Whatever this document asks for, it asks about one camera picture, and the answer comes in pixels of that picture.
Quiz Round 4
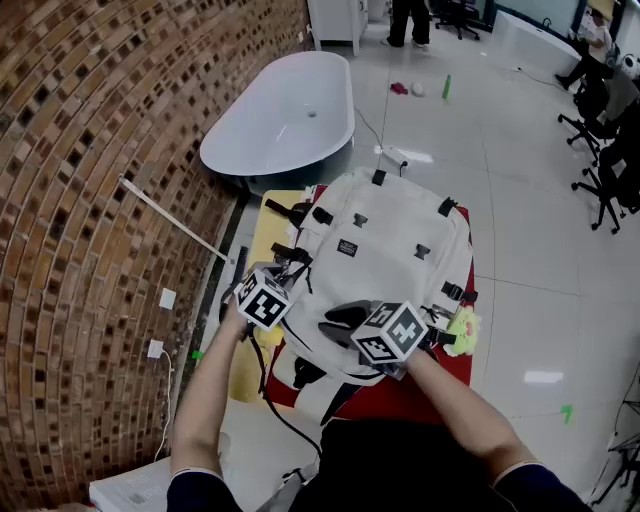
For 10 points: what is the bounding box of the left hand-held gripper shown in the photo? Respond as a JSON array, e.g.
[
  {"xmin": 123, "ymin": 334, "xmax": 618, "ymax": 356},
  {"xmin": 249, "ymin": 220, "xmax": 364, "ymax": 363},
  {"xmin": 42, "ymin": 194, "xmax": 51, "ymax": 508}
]
[{"xmin": 233, "ymin": 260, "xmax": 295, "ymax": 332}]

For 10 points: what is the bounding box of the white power strip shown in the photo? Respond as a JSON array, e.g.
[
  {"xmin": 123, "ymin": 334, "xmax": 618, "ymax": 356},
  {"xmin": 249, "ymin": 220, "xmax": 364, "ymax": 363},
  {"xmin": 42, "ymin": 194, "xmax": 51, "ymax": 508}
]
[{"xmin": 374, "ymin": 144, "xmax": 436, "ymax": 167}]

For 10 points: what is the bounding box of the person's left forearm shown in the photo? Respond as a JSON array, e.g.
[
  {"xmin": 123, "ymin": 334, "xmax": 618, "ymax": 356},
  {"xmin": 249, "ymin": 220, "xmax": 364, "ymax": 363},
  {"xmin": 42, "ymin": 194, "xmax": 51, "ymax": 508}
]
[{"xmin": 169, "ymin": 307, "xmax": 251, "ymax": 476}]

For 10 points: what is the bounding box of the white backpack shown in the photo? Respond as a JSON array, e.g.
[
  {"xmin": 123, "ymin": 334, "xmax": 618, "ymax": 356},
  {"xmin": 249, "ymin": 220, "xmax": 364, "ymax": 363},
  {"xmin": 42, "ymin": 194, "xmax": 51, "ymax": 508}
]
[{"xmin": 264, "ymin": 167, "xmax": 475, "ymax": 427}]

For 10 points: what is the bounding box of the white counter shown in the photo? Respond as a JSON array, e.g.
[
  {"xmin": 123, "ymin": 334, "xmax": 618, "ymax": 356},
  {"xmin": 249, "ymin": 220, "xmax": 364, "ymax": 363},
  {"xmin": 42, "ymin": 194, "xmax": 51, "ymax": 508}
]
[{"xmin": 492, "ymin": 9, "xmax": 584, "ymax": 77}]

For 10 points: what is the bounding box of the person's dark clothing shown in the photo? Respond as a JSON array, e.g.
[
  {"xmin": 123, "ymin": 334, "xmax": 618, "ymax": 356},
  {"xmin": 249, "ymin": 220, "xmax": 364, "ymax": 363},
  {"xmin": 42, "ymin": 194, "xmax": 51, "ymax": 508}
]
[{"xmin": 167, "ymin": 417, "xmax": 594, "ymax": 512}]

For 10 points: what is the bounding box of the black office chair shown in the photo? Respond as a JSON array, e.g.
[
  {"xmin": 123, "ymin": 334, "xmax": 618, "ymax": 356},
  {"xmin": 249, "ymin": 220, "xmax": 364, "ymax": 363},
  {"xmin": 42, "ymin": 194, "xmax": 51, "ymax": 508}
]
[
  {"xmin": 557, "ymin": 74, "xmax": 622, "ymax": 167},
  {"xmin": 433, "ymin": 0, "xmax": 482, "ymax": 42},
  {"xmin": 571, "ymin": 129, "xmax": 640, "ymax": 235}
]

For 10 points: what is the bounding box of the white bathtub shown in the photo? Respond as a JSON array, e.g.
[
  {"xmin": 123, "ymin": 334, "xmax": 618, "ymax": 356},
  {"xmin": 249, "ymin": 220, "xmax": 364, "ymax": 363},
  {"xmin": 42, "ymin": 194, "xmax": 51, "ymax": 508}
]
[{"xmin": 199, "ymin": 50, "xmax": 357, "ymax": 194}]

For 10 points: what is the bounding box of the white pole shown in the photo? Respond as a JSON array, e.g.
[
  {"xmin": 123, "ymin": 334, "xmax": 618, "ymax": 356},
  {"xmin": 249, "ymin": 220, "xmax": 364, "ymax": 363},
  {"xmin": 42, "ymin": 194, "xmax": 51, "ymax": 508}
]
[{"xmin": 118, "ymin": 174, "xmax": 237, "ymax": 265}]

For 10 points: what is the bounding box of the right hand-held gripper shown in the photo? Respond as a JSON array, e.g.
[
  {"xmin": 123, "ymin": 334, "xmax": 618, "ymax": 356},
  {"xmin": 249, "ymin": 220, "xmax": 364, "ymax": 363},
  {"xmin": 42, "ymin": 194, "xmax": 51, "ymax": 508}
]
[{"xmin": 317, "ymin": 298, "xmax": 431, "ymax": 380}]

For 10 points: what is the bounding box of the white power cord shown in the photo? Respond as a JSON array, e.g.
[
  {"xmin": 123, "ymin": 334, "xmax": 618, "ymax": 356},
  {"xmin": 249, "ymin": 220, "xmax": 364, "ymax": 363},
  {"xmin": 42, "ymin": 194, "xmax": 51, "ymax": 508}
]
[{"xmin": 153, "ymin": 349, "xmax": 177, "ymax": 462}]

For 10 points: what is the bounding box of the white cabinet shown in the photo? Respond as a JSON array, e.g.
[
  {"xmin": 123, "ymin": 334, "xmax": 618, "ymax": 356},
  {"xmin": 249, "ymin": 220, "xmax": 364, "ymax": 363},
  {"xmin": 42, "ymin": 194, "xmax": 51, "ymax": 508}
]
[{"xmin": 305, "ymin": 0, "xmax": 369, "ymax": 57}]

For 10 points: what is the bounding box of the person's right forearm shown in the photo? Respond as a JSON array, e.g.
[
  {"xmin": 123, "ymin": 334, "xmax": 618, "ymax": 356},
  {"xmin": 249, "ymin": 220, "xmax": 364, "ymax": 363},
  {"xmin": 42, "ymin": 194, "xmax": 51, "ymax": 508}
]
[{"xmin": 402, "ymin": 349, "xmax": 539, "ymax": 487}]

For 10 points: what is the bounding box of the green flower plush charm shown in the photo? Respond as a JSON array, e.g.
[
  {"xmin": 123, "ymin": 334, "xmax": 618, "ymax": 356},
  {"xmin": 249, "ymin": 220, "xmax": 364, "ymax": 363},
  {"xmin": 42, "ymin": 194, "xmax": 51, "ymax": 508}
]
[{"xmin": 442, "ymin": 307, "xmax": 483, "ymax": 358}]

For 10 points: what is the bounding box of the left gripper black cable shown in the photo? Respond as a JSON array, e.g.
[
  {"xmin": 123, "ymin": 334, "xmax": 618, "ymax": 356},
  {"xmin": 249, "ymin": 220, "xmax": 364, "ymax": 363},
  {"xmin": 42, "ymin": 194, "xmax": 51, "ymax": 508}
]
[{"xmin": 247, "ymin": 329, "xmax": 324, "ymax": 459}]

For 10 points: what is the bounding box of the grey chest strap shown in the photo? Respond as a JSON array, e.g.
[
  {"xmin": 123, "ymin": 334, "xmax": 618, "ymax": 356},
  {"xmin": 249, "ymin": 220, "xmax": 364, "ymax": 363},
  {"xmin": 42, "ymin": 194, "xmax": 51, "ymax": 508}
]
[{"xmin": 269, "ymin": 462, "xmax": 319, "ymax": 512}]

